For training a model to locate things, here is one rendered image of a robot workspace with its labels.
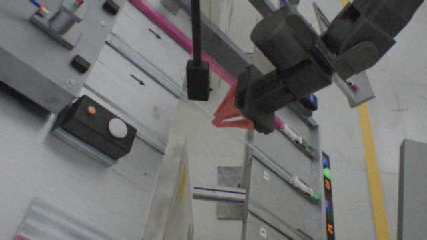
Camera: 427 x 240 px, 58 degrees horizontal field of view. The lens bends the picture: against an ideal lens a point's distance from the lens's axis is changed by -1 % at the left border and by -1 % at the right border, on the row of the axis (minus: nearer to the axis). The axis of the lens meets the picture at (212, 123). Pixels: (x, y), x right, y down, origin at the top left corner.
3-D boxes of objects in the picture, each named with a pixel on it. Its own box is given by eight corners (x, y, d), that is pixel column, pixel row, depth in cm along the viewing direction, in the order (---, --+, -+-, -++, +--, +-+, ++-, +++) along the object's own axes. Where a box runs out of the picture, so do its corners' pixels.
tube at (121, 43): (313, 195, 80) (318, 194, 80) (313, 201, 79) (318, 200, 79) (112, 35, 56) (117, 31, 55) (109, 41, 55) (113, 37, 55)
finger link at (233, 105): (198, 123, 62) (243, 99, 57) (204, 92, 67) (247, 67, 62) (225, 146, 66) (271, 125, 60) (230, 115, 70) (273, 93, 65)
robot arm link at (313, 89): (340, 89, 53) (338, 64, 57) (313, 55, 50) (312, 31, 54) (297, 109, 57) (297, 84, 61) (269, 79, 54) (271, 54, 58)
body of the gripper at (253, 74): (236, 113, 56) (279, 92, 52) (242, 67, 63) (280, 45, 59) (263, 137, 60) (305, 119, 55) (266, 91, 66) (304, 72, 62)
